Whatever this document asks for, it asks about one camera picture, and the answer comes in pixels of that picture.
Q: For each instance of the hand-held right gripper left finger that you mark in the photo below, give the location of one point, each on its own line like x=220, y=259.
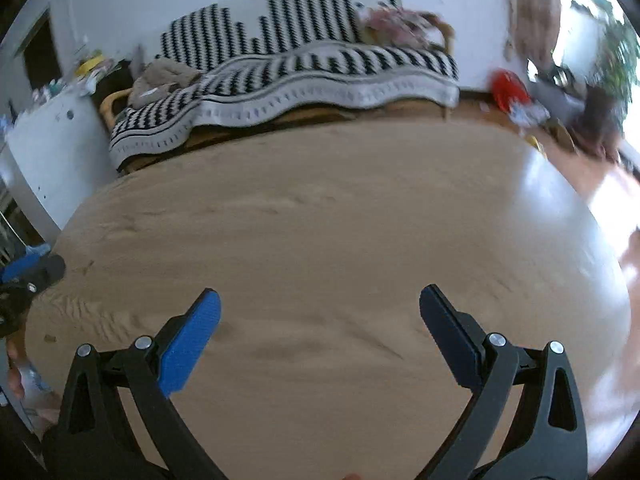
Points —
x=192, y=342

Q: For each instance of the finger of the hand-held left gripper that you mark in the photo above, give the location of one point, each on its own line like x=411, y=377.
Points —
x=30, y=267

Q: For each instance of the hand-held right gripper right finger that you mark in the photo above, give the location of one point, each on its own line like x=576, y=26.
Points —
x=447, y=340

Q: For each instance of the clear plastic bottle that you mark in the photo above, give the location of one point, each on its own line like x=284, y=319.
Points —
x=34, y=382

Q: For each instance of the person's left hand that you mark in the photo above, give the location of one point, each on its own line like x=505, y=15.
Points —
x=14, y=382

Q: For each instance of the white cabinet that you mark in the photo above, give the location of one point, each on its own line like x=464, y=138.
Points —
x=55, y=155

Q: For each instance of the rattan sofa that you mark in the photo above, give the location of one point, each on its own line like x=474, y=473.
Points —
x=112, y=102

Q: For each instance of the clutter of small items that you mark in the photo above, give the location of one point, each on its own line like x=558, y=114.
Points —
x=85, y=72

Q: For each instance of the beige cloth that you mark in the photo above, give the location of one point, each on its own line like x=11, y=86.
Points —
x=165, y=77

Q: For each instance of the red plastic item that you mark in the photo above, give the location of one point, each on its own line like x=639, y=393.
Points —
x=507, y=87

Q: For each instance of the black-and-white striped blanket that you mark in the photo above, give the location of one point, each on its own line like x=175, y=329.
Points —
x=320, y=77

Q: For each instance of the striped sofa back cover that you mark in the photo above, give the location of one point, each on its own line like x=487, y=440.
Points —
x=280, y=20

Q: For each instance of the green potted plant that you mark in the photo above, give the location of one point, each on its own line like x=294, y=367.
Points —
x=615, y=45

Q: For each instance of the beige curtain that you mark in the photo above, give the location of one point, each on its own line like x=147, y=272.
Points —
x=537, y=5

